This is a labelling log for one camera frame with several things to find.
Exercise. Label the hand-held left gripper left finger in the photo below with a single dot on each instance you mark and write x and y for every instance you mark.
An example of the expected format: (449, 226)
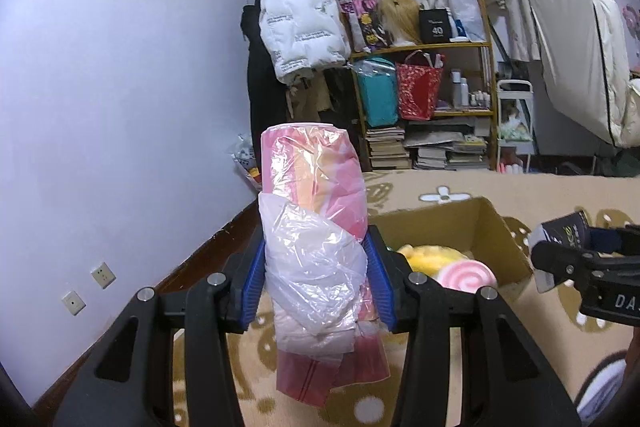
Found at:
(252, 287)

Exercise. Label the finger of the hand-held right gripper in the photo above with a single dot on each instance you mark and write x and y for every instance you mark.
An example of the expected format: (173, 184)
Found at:
(612, 239)
(560, 257)

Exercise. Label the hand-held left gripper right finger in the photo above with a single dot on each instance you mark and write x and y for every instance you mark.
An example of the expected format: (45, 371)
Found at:
(380, 282)

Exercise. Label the black tissue pack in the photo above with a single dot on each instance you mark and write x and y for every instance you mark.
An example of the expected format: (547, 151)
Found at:
(565, 232)

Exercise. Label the yellow dog plush toy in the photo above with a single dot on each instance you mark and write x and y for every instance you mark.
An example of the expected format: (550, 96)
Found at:
(430, 257)

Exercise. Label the pink swirl roll cushion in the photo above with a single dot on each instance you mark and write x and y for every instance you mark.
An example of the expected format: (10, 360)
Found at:
(467, 277)

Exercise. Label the pink plastic-wrapped bundle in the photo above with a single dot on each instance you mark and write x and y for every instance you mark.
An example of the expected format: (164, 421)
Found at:
(315, 217)

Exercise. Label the printed cardboard box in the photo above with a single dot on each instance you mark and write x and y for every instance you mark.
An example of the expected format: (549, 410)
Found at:
(450, 222)

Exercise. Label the beige patterned blanket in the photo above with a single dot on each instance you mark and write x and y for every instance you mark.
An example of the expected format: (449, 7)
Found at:
(560, 344)

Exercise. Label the clear plastic bag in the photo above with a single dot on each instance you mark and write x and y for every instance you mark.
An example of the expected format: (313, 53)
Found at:
(247, 157)

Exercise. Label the stack of books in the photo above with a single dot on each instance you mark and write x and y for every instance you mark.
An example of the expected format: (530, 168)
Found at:
(387, 149)

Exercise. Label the white cart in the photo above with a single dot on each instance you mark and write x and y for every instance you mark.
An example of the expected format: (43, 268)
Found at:
(515, 127)

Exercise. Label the pile of books and papers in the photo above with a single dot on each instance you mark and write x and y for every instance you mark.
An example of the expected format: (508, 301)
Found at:
(450, 149)

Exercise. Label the teal bag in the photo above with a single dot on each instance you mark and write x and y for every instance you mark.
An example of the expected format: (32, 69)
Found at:
(380, 97)

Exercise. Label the brown hanging clothes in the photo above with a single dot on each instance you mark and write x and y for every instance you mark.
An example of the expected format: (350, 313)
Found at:
(320, 107)

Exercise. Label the short white bottle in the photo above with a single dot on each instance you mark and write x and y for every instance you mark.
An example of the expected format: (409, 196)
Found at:
(465, 93)

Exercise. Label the red gift bag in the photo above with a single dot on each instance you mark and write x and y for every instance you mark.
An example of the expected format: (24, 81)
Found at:
(417, 92)

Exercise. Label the white folded duvet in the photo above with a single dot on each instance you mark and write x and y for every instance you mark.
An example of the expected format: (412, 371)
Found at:
(575, 47)

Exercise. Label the tall white bottle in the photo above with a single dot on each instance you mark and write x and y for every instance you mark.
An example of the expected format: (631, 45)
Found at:
(456, 89)

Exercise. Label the wooden shelf unit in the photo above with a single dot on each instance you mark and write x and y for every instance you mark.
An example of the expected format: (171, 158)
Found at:
(425, 48)

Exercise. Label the black box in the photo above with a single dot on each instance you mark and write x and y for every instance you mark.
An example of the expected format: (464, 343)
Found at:
(436, 27)

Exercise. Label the purple printed bag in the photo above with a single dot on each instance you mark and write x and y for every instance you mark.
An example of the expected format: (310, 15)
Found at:
(367, 19)

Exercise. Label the blond wig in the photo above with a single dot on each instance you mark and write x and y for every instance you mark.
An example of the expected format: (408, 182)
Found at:
(400, 19)

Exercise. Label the white shopping bag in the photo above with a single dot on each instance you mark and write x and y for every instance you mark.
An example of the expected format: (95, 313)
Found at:
(465, 7)

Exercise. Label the white puffer jacket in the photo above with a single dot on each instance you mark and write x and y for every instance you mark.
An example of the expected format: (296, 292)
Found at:
(295, 17)

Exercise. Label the white wall socket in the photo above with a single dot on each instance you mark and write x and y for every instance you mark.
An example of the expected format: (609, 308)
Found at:
(73, 303)
(103, 275)

